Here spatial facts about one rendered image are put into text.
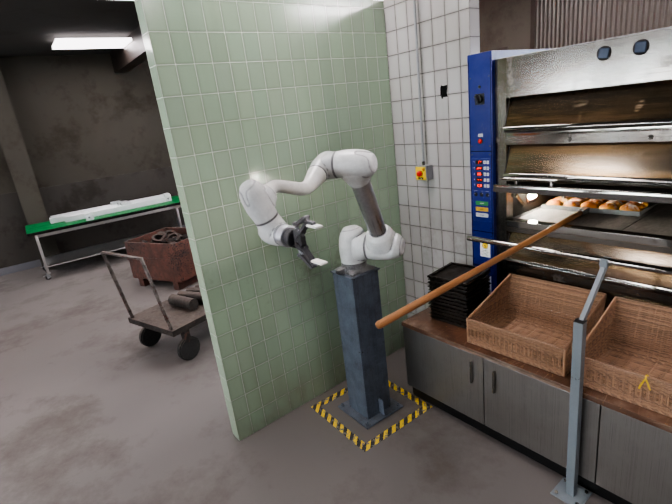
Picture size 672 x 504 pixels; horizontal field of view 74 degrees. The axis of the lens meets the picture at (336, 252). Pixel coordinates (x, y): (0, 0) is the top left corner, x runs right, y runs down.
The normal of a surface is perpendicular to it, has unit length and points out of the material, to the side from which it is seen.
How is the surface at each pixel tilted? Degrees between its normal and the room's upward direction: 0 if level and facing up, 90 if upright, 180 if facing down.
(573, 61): 90
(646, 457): 90
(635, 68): 90
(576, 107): 70
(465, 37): 90
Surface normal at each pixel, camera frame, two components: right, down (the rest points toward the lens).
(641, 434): -0.77, 0.28
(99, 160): 0.59, 0.18
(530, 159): -0.77, -0.07
